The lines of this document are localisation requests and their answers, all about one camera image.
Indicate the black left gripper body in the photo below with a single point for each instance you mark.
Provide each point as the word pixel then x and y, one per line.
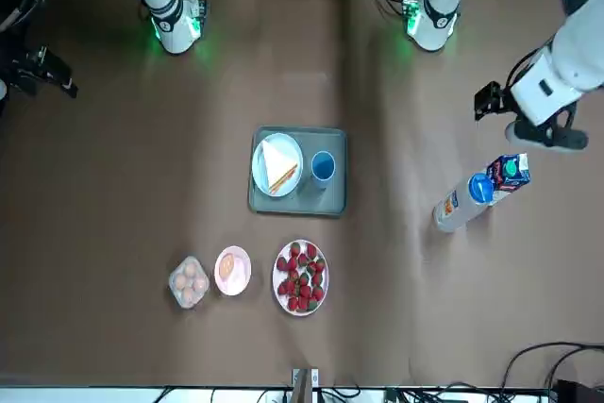
pixel 501 100

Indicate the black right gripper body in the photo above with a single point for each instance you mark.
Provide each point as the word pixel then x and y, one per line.
pixel 28 68

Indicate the blue white milk carton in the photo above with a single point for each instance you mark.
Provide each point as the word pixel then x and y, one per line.
pixel 512 172

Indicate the triangular sandwich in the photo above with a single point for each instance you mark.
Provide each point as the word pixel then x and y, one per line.
pixel 280 164

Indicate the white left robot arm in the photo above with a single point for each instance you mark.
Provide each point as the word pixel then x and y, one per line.
pixel 580 58

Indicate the blue cup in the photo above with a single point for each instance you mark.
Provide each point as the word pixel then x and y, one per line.
pixel 323 167

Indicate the grey tray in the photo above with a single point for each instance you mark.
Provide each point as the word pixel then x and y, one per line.
pixel 330 205

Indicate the white round plate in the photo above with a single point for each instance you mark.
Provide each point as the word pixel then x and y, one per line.
pixel 260 172

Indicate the white plate with strawberries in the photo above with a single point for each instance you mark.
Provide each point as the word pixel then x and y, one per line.
pixel 300 278

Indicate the clear water bottle blue cap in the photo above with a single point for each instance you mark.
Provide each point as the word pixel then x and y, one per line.
pixel 460 207

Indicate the clear plastic egg box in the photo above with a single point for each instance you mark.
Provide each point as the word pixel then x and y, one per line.
pixel 189 282

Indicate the small white bowl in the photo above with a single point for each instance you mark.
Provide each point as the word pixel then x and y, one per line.
pixel 232 272

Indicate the aluminium camera post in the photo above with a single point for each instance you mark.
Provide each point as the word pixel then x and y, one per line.
pixel 306 384

